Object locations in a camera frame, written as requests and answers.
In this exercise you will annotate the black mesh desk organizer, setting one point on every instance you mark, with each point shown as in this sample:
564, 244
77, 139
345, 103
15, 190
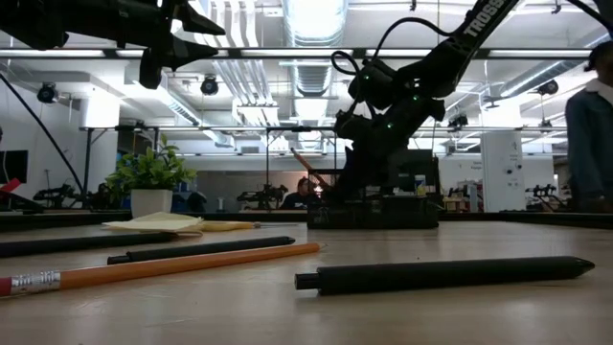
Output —
412, 215

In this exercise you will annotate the black overhead light bar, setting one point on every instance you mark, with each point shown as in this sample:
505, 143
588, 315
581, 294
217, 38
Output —
287, 53

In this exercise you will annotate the black aluminium table frame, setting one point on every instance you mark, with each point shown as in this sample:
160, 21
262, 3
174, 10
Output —
48, 220

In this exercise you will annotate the black computer monitor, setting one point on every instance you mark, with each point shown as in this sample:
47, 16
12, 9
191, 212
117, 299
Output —
14, 167
424, 165

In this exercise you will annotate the yellow sticky note pad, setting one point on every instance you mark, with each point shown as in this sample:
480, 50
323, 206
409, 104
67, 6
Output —
153, 223

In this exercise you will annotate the black pen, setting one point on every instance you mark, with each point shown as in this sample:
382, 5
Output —
72, 244
201, 249
431, 275

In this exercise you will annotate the person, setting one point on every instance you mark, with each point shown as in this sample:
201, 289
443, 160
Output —
589, 144
302, 194

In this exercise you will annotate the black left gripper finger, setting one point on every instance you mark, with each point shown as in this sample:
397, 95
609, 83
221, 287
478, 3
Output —
191, 52
201, 24

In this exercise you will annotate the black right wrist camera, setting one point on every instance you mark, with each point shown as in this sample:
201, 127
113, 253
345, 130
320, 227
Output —
356, 125

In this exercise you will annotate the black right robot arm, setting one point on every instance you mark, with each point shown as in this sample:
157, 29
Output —
479, 29

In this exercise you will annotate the red flat object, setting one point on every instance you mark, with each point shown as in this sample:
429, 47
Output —
9, 187

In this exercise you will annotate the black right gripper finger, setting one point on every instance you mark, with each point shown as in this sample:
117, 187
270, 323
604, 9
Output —
373, 177

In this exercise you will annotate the black ceiling camera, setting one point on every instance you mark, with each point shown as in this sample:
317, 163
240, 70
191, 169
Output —
48, 92
547, 87
209, 85

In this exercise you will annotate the silver ventilation duct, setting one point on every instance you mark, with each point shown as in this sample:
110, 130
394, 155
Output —
313, 24

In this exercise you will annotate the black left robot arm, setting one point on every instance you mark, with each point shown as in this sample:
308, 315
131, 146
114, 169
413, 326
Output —
48, 21

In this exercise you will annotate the black background robot arm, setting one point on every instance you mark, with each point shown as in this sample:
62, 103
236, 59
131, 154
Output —
543, 194
52, 194
261, 195

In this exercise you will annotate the black background rig frame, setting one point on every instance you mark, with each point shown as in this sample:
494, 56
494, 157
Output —
301, 129

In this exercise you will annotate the green plant white pot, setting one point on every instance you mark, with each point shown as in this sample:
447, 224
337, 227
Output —
151, 191

